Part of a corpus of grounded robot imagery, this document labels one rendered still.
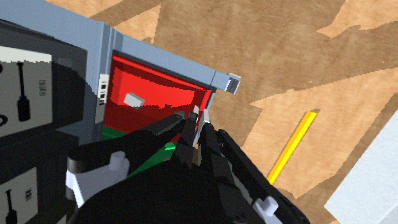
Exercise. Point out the green open bin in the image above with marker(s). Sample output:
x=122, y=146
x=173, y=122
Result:
x=166, y=150

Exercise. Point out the grey shelf rack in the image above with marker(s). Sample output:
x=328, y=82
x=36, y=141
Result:
x=100, y=40

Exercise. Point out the red bin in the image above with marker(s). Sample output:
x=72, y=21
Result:
x=162, y=96

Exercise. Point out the yellow bar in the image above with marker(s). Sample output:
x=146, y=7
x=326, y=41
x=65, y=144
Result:
x=291, y=145

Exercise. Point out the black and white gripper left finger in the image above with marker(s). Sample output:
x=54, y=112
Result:
x=95, y=166

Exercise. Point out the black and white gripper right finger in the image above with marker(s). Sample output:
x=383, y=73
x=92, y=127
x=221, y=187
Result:
x=237, y=170

